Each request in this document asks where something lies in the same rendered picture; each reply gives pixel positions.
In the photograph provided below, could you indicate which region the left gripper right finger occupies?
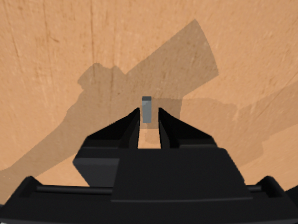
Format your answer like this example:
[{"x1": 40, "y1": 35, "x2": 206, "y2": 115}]
[{"x1": 158, "y1": 107, "x2": 219, "y2": 148}]

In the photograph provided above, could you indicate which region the grey rod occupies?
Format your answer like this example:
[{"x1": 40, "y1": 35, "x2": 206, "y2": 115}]
[{"x1": 142, "y1": 96, "x2": 152, "y2": 123}]

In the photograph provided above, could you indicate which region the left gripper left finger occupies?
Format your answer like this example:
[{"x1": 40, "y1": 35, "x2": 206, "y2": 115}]
[{"x1": 80, "y1": 108, "x2": 140, "y2": 148}]

